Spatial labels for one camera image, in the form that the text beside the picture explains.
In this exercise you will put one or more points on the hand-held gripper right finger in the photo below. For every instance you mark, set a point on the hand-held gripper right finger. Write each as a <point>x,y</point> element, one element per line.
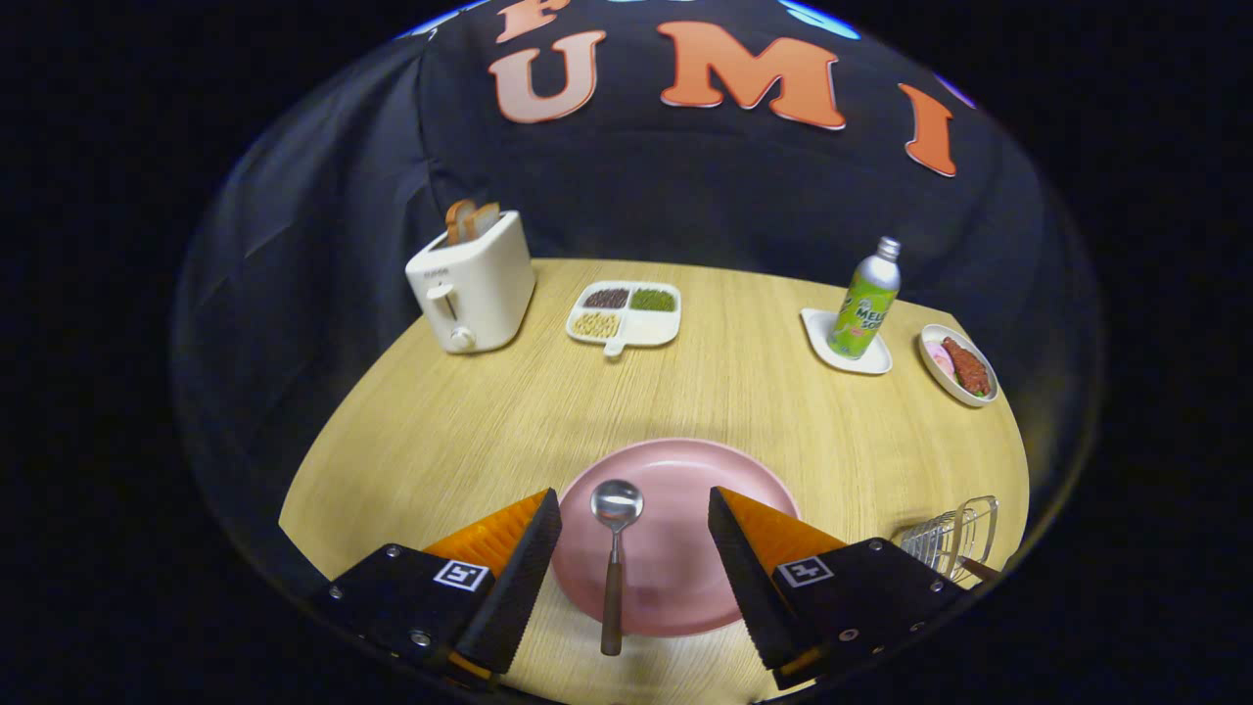
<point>749,578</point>

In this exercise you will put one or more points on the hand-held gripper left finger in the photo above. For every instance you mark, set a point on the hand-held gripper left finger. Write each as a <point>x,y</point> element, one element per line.
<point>519,578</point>

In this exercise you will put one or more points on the pink round plate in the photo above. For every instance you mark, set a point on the pink round plate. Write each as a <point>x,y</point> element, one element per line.
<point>675,490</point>

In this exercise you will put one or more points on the small white square plate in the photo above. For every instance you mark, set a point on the small white square plate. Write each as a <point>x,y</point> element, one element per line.
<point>817,333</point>

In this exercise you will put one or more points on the pile of yellow beans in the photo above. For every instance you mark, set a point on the pile of yellow beans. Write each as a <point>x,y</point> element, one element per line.
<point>595,325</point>

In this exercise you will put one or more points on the white divided snack dish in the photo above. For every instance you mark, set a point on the white divided snack dish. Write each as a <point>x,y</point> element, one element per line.
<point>651,328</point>

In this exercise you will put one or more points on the white oval food bowl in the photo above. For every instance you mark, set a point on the white oval food bowl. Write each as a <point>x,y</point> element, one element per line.
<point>935,377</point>

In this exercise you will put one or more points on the pink sliced food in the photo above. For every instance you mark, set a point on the pink sliced food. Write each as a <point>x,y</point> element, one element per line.
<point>942,360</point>

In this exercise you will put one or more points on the cream white toaster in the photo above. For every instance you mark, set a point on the cream white toaster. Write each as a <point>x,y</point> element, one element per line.
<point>485,289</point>

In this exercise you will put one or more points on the green soda bottle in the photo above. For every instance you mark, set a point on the green soda bottle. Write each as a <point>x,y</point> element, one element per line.
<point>863,308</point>

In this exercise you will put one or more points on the pile of dark beans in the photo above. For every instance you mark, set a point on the pile of dark beans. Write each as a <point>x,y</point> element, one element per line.
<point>607,298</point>

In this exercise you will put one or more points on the pile of green beans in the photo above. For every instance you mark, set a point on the pile of green beans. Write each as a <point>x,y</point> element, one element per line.
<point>653,300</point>

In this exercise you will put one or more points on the red meat pieces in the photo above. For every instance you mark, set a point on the red meat pieces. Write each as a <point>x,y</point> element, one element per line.
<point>967,367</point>

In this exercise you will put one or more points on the brown toast slice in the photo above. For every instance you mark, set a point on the brown toast slice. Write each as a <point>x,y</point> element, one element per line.
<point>485,218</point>
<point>457,220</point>

